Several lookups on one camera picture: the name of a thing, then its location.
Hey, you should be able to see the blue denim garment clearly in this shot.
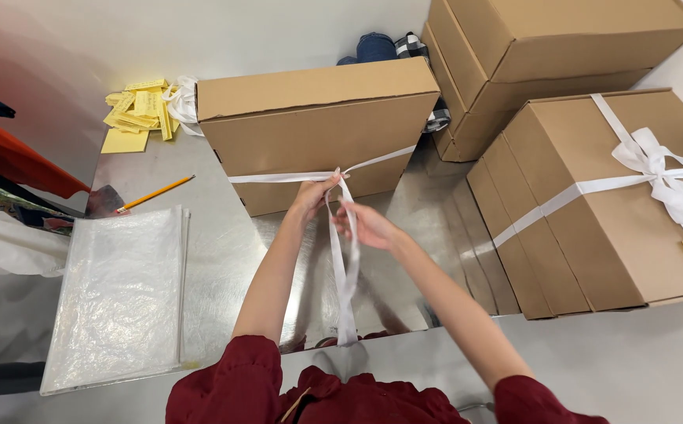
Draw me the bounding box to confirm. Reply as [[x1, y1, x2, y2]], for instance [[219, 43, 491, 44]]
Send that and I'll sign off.
[[337, 32, 399, 66]]

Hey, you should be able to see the large cardboard box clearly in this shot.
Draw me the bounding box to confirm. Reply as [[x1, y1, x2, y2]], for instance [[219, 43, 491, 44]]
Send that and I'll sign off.
[[427, 0, 683, 110]]

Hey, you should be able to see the bundle of white ribbon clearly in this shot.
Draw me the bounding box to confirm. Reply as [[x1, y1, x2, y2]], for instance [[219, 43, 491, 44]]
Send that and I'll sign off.
[[162, 75, 205, 137]]

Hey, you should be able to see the yellow pencil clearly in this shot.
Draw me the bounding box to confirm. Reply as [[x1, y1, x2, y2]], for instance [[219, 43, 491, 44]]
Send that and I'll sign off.
[[115, 174, 196, 214]]

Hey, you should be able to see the black white checkered cloth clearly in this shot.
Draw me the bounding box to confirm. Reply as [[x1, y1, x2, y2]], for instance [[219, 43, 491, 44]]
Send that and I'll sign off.
[[394, 32, 452, 134]]

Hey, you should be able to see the person's maroon shirt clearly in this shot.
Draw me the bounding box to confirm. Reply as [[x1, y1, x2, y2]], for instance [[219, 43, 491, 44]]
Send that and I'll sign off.
[[165, 336, 611, 424]]

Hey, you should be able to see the flat cardboard box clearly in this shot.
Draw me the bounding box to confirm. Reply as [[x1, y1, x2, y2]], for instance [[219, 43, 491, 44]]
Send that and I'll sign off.
[[421, 24, 652, 163]]

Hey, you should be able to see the long white ribbon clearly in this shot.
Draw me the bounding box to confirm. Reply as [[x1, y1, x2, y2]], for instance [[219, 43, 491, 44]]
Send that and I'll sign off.
[[228, 145, 418, 347]]

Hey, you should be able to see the white ribbon bow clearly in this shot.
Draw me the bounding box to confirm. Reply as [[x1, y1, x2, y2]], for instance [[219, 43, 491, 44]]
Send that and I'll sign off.
[[491, 93, 683, 275]]

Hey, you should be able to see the person's left hand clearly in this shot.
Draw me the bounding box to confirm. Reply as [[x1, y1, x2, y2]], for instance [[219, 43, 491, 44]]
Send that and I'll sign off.
[[290, 168, 351, 222]]

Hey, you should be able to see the ribbon-tied cardboard box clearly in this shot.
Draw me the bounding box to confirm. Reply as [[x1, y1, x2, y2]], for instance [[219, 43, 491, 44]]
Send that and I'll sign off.
[[467, 88, 683, 320]]

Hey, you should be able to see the person's right hand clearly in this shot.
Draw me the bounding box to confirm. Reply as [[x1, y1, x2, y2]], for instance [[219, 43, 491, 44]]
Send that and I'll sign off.
[[331, 200, 405, 252]]

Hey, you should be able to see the plain cardboard box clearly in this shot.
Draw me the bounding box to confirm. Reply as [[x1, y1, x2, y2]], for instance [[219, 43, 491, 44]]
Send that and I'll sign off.
[[196, 57, 441, 217]]

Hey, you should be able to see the orange fabric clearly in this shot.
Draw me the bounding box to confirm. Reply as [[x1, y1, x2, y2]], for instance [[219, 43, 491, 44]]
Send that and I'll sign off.
[[0, 79, 91, 200]]

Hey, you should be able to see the pile of yellow paper notes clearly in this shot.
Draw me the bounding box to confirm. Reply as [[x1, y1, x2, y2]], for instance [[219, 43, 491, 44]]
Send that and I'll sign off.
[[101, 78, 181, 155]]

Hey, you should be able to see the stack of clear plastic bags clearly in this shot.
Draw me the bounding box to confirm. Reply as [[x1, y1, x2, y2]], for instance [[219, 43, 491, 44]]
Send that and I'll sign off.
[[39, 205, 191, 397]]

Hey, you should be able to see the white plastic bag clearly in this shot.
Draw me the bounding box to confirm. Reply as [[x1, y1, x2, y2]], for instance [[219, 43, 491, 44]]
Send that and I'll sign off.
[[0, 204, 70, 278]]

